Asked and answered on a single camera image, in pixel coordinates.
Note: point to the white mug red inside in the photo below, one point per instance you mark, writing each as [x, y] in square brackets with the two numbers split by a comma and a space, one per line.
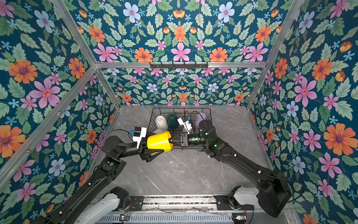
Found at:
[159, 131]

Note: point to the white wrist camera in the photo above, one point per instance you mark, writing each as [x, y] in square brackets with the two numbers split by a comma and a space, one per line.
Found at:
[187, 126]
[137, 134]

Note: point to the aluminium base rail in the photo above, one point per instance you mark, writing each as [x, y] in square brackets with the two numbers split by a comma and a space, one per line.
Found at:
[195, 209]

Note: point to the dark green mug white inside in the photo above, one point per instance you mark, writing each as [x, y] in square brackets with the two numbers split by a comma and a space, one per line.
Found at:
[172, 121]

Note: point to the black hook rail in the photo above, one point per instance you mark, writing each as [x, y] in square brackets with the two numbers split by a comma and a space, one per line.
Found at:
[184, 65]

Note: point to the black wire dish rack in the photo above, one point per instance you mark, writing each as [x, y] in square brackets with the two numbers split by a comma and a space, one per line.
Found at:
[179, 117]

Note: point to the aluminium frame post left rear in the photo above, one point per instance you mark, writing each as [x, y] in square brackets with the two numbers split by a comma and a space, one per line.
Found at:
[67, 18]

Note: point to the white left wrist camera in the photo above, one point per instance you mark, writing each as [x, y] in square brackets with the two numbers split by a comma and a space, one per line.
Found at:
[137, 134]

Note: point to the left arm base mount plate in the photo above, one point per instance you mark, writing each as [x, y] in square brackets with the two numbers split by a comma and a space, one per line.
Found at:
[135, 204]

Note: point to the lilac plastic cup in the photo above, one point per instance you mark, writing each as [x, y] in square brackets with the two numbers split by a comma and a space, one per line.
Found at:
[199, 117]

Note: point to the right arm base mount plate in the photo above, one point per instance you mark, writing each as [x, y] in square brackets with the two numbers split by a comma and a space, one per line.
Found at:
[225, 203]

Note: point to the aluminium frame post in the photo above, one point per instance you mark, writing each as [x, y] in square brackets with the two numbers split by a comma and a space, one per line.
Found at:
[287, 23]
[67, 18]

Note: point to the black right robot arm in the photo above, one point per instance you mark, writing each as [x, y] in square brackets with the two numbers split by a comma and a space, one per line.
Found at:
[271, 192]

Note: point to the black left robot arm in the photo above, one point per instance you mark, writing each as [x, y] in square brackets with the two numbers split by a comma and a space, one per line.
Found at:
[76, 210]

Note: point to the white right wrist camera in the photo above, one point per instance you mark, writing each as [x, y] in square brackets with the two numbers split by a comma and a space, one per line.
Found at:
[187, 126]

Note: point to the aluminium frame post right rear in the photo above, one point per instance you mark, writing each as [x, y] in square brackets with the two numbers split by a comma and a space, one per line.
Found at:
[287, 23]

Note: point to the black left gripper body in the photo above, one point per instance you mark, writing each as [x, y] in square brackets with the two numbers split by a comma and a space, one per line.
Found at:
[142, 149]

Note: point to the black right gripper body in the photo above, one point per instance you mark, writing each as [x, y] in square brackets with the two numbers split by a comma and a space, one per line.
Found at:
[185, 141]

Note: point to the yellow mug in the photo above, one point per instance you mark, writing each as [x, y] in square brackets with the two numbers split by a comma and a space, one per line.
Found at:
[160, 141]

